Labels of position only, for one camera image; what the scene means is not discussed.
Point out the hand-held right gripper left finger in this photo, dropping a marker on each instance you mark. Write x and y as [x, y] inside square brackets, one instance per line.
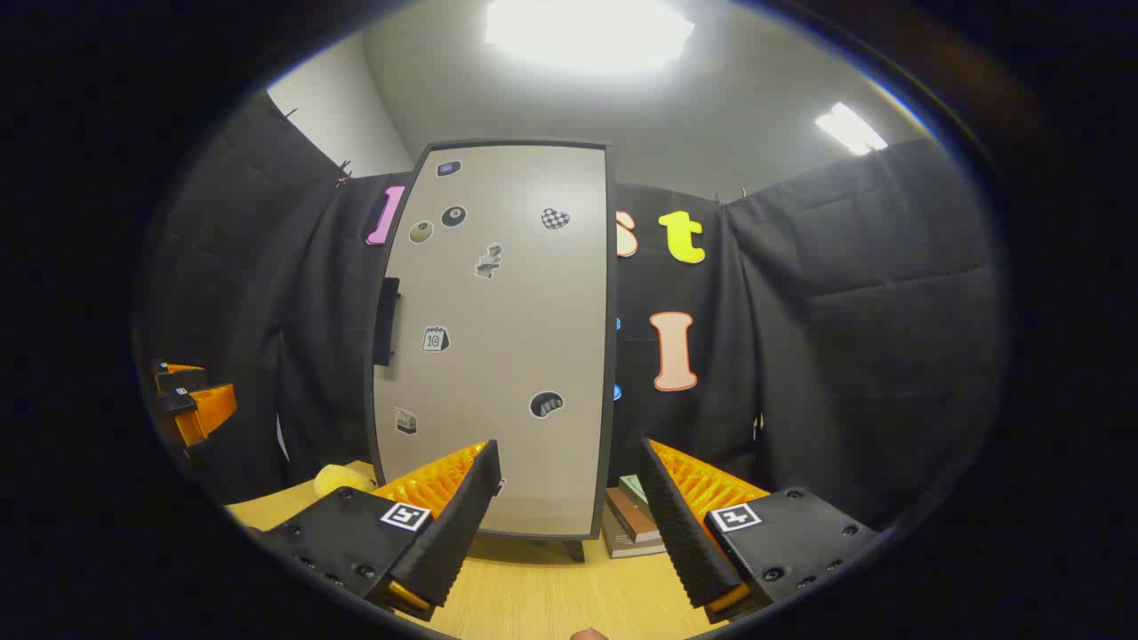
[458, 524]

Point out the black backdrop cloth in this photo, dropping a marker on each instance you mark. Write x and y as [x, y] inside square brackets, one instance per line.
[845, 356]

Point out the yellow lemon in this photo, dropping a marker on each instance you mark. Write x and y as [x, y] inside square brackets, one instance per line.
[340, 480]

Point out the small ceiling light strip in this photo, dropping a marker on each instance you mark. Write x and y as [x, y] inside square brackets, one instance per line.
[851, 129]

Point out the brown book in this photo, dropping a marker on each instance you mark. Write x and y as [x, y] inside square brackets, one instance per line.
[633, 520]

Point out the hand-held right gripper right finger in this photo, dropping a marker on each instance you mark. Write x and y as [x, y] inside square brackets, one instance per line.
[680, 533]

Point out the large ceiling light panel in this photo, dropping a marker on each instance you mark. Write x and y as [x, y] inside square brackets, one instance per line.
[587, 31]

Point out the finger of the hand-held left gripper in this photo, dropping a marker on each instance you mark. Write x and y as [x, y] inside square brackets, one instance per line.
[182, 380]
[209, 413]

